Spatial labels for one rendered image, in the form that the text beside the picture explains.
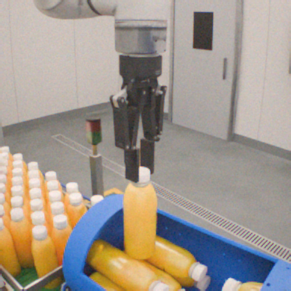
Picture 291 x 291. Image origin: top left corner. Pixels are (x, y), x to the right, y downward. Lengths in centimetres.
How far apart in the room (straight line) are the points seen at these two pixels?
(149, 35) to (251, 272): 56
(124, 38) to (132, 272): 45
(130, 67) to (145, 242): 36
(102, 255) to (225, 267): 30
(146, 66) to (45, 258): 60
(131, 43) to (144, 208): 31
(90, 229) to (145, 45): 39
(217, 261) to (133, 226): 25
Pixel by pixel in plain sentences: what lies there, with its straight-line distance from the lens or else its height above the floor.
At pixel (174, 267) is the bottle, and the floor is 112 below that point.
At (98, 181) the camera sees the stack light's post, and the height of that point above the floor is 98.
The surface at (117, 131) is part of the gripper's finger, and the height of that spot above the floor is 144.
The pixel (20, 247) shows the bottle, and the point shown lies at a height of 99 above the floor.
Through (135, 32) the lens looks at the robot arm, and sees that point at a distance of 50.
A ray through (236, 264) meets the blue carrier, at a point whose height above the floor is 110.
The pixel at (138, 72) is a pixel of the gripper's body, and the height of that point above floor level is 154.
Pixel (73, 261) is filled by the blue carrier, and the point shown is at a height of 115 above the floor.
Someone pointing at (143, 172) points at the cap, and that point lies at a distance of 61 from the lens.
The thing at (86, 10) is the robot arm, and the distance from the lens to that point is 57.
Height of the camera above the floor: 162
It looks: 23 degrees down
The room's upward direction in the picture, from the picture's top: straight up
